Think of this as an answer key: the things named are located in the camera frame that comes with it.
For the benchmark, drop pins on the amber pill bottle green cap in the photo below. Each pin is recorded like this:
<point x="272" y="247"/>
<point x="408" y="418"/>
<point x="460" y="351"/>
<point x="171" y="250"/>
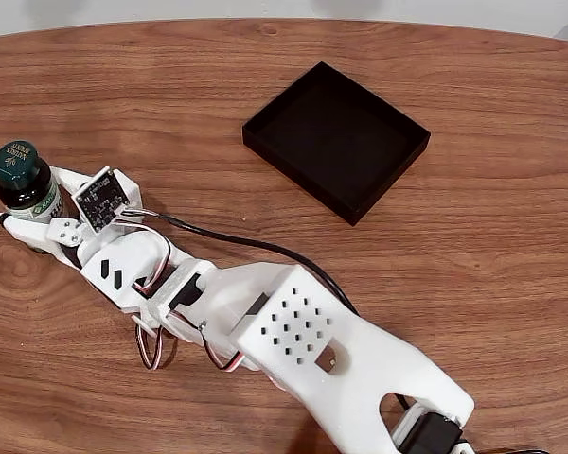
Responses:
<point x="14" y="163"/>

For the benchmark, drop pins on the black shallow open box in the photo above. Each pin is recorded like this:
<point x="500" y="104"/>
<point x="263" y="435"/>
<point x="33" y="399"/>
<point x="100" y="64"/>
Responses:
<point x="336" y="142"/>

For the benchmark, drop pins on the camera board on white mount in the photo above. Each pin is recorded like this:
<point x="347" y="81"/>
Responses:
<point x="99" y="201"/>

